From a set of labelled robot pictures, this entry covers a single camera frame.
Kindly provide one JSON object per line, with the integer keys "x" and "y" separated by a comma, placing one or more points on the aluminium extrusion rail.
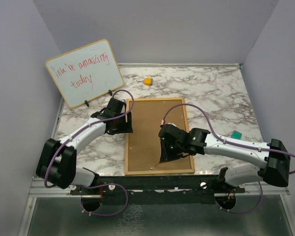
{"x": 38, "y": 190}

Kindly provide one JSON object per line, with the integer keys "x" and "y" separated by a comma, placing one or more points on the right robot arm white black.
{"x": 268, "y": 162}

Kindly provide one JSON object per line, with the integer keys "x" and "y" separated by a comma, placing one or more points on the yellow grey eraser block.
{"x": 148, "y": 81}

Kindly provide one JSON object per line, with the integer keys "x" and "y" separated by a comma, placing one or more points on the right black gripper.
{"x": 166, "y": 156}

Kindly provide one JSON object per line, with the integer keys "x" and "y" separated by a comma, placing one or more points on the yellow picture frame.
{"x": 142, "y": 148}

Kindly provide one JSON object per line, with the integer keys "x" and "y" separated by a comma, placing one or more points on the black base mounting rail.
{"x": 159, "y": 190}

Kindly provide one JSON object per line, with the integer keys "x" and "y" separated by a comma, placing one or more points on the small whiteboard yellow rim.
{"x": 85, "y": 73}

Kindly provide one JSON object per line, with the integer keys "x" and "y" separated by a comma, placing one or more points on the teal green cube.
{"x": 236, "y": 135}

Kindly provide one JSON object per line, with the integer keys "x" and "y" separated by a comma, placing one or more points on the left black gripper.
{"x": 127, "y": 128}

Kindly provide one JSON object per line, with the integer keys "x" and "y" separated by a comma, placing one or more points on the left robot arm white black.
{"x": 58, "y": 160}

